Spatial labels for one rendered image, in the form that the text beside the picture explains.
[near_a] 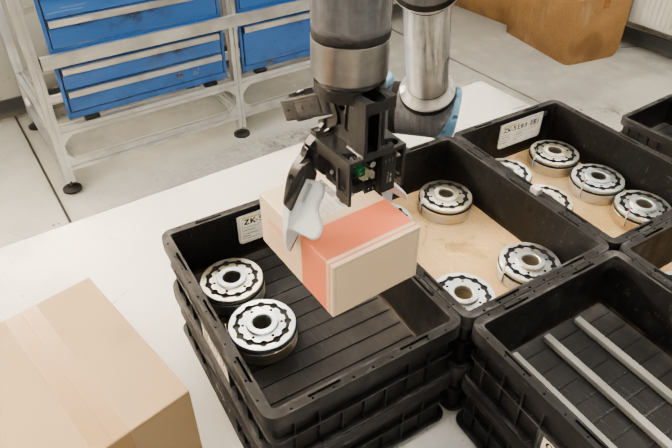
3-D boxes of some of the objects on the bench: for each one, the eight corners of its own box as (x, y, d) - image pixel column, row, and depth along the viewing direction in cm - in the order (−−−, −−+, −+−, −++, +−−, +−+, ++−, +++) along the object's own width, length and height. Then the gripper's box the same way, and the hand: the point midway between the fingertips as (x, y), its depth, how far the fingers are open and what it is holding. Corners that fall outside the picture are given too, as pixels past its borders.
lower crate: (180, 328, 110) (169, 281, 103) (322, 270, 123) (321, 224, 116) (278, 521, 83) (272, 475, 76) (448, 420, 95) (457, 373, 88)
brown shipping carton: (204, 455, 91) (189, 390, 81) (62, 565, 78) (24, 503, 69) (110, 341, 108) (88, 276, 99) (-19, 416, 96) (-58, 351, 86)
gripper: (291, 126, 51) (299, 293, 63) (458, 71, 60) (437, 227, 72) (244, 88, 57) (260, 247, 69) (403, 42, 65) (392, 191, 77)
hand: (336, 223), depth 72 cm, fingers closed on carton, 14 cm apart
